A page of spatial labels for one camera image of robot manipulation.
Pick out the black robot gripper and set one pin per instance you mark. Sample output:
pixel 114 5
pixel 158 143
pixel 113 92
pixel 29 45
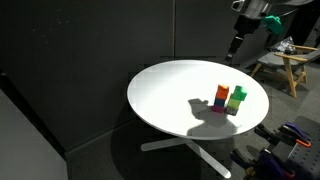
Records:
pixel 244 25

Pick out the orange block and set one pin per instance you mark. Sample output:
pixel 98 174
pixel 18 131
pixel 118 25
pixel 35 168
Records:
pixel 222 92

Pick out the robot arm with teal part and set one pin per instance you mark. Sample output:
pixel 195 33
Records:
pixel 253 13

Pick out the dark green block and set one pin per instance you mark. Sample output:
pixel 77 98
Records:
pixel 239 93

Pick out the light green block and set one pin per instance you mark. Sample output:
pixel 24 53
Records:
pixel 234 103

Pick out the blue block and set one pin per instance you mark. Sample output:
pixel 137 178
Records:
pixel 219 102

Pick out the grey block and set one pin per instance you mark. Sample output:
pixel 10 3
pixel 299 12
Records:
pixel 231 111

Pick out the magenta block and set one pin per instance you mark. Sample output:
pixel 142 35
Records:
pixel 219 109

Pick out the wooden armchair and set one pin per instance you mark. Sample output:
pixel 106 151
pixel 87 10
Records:
pixel 288 60

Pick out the round white table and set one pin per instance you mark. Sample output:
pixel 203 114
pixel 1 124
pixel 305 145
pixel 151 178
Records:
pixel 176 97

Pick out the black clamp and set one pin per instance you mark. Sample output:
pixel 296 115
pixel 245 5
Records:
pixel 263 132

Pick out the purple orange clamp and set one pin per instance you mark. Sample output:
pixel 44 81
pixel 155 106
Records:
pixel 293 131

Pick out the perforated metal plate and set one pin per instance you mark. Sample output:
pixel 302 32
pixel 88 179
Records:
pixel 305 162

